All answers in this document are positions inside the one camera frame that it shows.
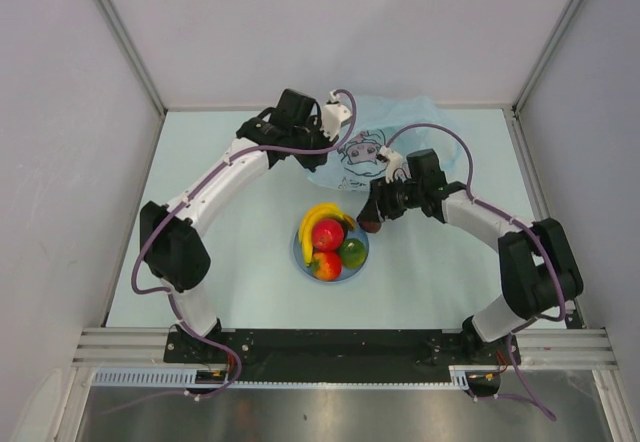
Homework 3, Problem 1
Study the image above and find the aluminium corner post right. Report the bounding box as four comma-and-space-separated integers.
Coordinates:
511, 0, 585, 118

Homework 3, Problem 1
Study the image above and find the green yellow fake citrus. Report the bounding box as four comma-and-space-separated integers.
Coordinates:
337, 238, 368, 269

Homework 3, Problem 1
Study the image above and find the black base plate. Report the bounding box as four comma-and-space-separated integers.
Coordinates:
163, 328, 522, 396

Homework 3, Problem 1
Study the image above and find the aluminium right side rail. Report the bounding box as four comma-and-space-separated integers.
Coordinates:
503, 106, 584, 331

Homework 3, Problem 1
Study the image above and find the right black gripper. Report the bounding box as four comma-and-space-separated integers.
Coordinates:
357, 174, 423, 224

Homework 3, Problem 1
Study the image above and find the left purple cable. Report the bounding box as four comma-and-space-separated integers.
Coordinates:
97, 88, 358, 413

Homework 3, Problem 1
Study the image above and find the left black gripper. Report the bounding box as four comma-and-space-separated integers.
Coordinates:
291, 116, 338, 173

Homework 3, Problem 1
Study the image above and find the aluminium corner post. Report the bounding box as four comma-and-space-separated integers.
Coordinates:
94, 0, 167, 119
511, 0, 585, 118

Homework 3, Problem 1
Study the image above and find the brown round fake fruit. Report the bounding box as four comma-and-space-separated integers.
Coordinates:
360, 221, 382, 234

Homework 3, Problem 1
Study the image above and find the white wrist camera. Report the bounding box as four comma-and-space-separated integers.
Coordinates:
320, 91, 352, 142
376, 146, 410, 184

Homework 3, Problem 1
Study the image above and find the aluminium front rail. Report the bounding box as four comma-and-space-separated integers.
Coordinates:
72, 328, 618, 370

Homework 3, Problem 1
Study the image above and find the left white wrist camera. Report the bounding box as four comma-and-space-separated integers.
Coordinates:
320, 91, 352, 142

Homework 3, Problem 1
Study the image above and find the blue plastic plate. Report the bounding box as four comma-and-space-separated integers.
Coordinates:
291, 225, 370, 284

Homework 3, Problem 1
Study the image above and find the light blue printed plastic bag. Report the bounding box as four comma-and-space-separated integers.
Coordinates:
308, 95, 462, 191

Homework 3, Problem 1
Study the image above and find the orange fake persimmon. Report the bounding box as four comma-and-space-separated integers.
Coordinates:
309, 252, 342, 282

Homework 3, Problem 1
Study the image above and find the yellow fake banana bunch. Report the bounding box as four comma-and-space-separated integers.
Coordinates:
298, 202, 356, 266

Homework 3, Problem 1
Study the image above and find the white slotted cable duct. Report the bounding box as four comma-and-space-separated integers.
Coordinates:
93, 368, 469, 390

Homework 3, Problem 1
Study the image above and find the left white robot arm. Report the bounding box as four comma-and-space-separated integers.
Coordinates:
131, 89, 352, 362

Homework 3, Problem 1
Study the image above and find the red fake fruit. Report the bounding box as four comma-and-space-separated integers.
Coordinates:
311, 219, 345, 251

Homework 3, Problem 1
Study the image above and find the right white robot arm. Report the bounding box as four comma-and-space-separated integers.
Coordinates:
357, 147, 584, 363

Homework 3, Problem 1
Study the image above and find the aluminium corner post left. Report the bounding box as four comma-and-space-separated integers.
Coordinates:
94, 0, 167, 119

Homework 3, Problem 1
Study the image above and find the aluminium rail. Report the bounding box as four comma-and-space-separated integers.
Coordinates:
72, 328, 618, 370
503, 106, 584, 331

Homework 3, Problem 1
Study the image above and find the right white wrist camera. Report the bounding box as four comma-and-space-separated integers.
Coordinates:
376, 146, 410, 184

